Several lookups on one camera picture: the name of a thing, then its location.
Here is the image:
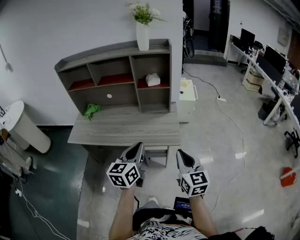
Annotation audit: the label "dark ramp mat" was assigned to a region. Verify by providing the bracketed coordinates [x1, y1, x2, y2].
[184, 54, 228, 68]

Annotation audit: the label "person's grey trousers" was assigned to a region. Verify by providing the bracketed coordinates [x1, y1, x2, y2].
[135, 199, 174, 213]

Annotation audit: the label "artificial green plant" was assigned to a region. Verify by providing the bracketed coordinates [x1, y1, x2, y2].
[125, 1, 168, 26]

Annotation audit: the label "person's patterned shirt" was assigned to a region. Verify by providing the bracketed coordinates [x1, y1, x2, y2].
[126, 217, 209, 240]

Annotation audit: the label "stacked cardboard boxes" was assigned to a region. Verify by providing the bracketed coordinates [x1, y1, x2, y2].
[244, 70, 265, 92]

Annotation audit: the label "grey wood-grain table top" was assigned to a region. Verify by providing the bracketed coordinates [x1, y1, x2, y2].
[67, 103, 182, 168]

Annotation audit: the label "black office chair base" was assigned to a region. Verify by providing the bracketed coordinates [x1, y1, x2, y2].
[284, 127, 300, 158]

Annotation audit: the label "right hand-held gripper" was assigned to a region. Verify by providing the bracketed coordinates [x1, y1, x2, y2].
[176, 149, 210, 198]

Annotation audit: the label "white low cabinet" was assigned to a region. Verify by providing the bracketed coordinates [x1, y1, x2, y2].
[179, 78, 199, 124]

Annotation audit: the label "large black computer monitor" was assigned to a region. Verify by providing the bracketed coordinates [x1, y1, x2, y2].
[263, 45, 287, 75]

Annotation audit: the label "small black computer monitor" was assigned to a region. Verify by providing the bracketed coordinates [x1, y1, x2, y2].
[240, 28, 256, 51]

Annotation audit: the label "person's right forearm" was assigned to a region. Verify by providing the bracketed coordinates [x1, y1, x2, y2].
[189, 195, 219, 238]

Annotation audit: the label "black floor cable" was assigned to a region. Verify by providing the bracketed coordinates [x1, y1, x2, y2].
[182, 69, 221, 98]

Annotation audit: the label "green cloth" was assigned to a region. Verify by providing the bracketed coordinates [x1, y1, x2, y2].
[82, 103, 102, 121]

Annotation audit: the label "person's left forearm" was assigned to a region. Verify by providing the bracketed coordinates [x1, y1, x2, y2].
[109, 186, 138, 240]

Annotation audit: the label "dark door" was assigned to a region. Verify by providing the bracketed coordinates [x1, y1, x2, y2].
[208, 0, 231, 51]

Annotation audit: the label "grey wooden shelf desk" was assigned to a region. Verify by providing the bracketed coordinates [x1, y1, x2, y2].
[54, 38, 173, 116]

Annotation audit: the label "black screen device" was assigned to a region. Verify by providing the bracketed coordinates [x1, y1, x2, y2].
[173, 196, 192, 213]

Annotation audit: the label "long white floor cable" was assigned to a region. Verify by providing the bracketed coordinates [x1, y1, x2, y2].
[210, 102, 247, 215]

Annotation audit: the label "white tissues pack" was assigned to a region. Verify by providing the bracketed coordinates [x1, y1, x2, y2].
[145, 73, 161, 87]

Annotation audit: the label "white cylindrical bin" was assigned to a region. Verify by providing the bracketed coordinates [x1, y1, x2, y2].
[2, 100, 52, 154]

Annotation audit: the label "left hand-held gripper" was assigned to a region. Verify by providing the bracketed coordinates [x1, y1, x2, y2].
[106, 142, 146, 189]

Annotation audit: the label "black waste bin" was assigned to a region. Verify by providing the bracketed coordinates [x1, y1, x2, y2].
[257, 100, 277, 120]

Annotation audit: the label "grey wall panel box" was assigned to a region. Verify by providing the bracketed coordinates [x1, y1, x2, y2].
[277, 27, 290, 46]

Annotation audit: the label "thin white cable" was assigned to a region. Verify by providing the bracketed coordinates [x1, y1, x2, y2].
[15, 178, 71, 240]

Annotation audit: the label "orange bag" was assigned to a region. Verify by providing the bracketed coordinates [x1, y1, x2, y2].
[280, 167, 296, 188]

